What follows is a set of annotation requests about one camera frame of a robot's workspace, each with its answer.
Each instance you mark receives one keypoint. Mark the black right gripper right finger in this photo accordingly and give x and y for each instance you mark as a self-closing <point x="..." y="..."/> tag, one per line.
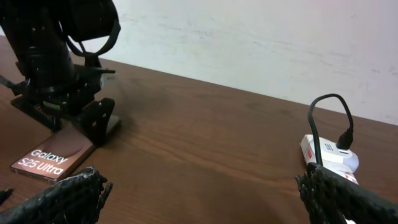
<point x="330" y="198"/>

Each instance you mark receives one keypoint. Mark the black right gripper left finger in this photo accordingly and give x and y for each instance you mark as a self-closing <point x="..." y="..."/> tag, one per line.
<point x="76" y="199"/>

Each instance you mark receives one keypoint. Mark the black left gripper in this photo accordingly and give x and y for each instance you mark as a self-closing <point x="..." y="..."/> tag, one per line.
<point x="74" y="102"/>

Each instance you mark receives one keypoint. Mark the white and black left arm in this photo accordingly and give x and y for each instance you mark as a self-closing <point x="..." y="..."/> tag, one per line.
<point x="57" y="45"/>

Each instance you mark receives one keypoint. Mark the white USB charger plug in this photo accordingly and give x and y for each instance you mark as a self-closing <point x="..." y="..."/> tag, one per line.
<point x="331" y="155"/>

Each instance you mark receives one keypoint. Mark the white power strip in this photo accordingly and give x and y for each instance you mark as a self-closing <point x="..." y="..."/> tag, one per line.
<point x="307" y="146"/>

